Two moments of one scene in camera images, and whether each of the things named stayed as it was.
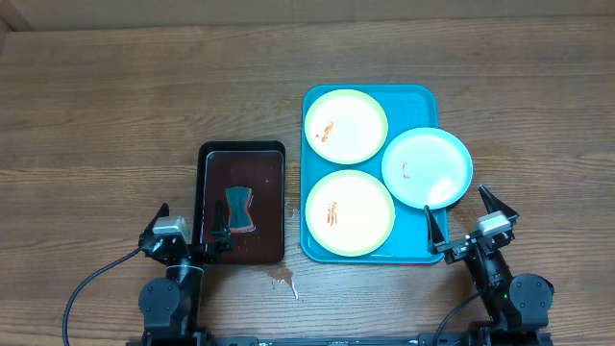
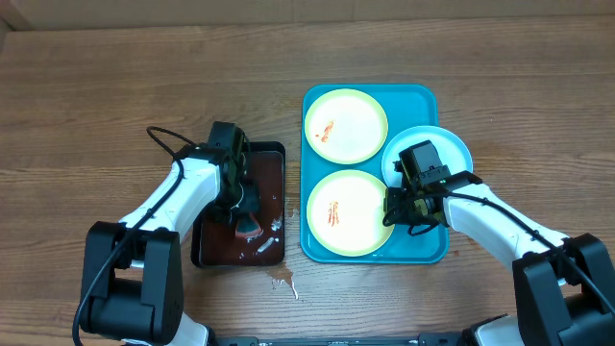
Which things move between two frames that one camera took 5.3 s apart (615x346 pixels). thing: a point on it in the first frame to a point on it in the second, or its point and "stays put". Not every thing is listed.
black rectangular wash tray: x=260 y=166 stays put
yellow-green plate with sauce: x=346 y=127 stays put
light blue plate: x=427 y=166 stays put
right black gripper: x=470 y=245 to x=399 y=208
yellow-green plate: x=350 y=212 stays put
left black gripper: x=220 y=242 to x=252 y=195
